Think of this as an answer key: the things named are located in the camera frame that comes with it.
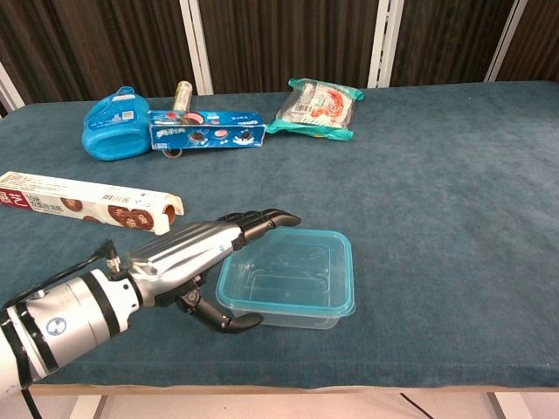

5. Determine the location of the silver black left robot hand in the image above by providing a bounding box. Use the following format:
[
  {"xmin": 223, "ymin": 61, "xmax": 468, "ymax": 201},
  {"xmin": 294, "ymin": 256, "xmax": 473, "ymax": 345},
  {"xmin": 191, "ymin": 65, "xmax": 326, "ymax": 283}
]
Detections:
[{"xmin": 125, "ymin": 208, "xmax": 302, "ymax": 335}]

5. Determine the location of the white metal frame post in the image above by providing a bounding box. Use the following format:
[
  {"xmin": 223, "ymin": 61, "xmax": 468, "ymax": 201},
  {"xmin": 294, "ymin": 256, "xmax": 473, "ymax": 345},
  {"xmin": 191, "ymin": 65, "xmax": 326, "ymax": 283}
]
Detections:
[
  {"xmin": 178, "ymin": 0, "xmax": 215, "ymax": 95},
  {"xmin": 0, "ymin": 60, "xmax": 25, "ymax": 117},
  {"xmin": 366, "ymin": 0, "xmax": 405, "ymax": 89},
  {"xmin": 483, "ymin": 0, "xmax": 529, "ymax": 83}
]

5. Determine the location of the blue container lid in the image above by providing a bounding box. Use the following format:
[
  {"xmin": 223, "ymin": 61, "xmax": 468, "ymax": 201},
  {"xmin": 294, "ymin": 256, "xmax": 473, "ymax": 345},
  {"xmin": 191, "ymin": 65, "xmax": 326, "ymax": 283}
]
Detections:
[{"xmin": 216, "ymin": 226, "xmax": 357, "ymax": 318}]

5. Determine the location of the yellowish cylindrical tube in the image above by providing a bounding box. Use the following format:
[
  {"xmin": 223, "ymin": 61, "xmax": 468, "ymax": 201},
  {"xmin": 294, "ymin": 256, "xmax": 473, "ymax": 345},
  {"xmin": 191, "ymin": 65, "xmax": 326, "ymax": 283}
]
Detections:
[{"xmin": 170, "ymin": 80, "xmax": 193, "ymax": 113}]

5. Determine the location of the blue Oreo cookie box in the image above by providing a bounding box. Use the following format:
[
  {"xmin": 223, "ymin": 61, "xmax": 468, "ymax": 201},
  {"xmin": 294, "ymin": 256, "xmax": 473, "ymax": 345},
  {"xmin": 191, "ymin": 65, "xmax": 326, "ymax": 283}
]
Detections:
[{"xmin": 147, "ymin": 108, "xmax": 266, "ymax": 152}]

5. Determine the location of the teal velvet tablecloth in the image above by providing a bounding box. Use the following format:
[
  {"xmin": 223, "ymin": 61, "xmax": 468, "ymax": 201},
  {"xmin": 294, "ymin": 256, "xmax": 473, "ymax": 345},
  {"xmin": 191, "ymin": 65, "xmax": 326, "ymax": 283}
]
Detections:
[{"xmin": 0, "ymin": 80, "xmax": 559, "ymax": 389}]

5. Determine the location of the blue plastic detergent bottle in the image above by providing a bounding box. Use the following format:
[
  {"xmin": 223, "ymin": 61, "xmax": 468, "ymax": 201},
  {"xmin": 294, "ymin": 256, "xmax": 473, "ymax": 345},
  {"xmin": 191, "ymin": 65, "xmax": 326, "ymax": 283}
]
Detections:
[{"xmin": 81, "ymin": 86, "xmax": 153, "ymax": 162}]

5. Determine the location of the green white snack packet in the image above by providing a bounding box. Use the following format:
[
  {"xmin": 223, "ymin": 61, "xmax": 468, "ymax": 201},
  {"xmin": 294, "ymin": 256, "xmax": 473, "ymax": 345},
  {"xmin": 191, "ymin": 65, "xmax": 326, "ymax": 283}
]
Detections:
[{"xmin": 265, "ymin": 77, "xmax": 366, "ymax": 142}]

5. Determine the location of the long white baking paper box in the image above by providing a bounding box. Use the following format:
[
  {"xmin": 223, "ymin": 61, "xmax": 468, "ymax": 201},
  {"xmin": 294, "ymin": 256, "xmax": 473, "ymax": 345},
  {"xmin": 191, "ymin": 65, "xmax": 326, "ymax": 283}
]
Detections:
[{"xmin": 0, "ymin": 170, "xmax": 185, "ymax": 237}]

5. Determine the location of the clear plastic container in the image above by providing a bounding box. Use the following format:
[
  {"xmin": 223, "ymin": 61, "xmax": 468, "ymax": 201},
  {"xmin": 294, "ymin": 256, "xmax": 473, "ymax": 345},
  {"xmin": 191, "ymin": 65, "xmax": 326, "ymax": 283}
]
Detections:
[{"xmin": 221, "ymin": 233, "xmax": 350, "ymax": 332}]

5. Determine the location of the grey metal table leg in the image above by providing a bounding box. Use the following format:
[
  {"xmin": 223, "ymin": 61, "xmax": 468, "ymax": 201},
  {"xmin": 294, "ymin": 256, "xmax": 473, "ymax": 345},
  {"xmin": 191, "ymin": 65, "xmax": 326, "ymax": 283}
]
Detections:
[
  {"xmin": 69, "ymin": 395, "xmax": 108, "ymax": 419},
  {"xmin": 487, "ymin": 392, "xmax": 523, "ymax": 419}
]

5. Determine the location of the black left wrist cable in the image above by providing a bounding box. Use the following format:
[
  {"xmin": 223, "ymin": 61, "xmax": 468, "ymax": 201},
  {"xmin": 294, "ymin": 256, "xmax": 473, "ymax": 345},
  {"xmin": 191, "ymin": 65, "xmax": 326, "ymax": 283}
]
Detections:
[{"xmin": 0, "ymin": 238, "xmax": 121, "ymax": 315}]

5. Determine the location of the black floor cable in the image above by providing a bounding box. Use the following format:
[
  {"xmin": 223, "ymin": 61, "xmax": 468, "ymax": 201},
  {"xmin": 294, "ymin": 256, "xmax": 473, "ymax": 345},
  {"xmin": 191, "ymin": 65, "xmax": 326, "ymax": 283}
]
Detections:
[{"xmin": 400, "ymin": 392, "xmax": 431, "ymax": 419}]

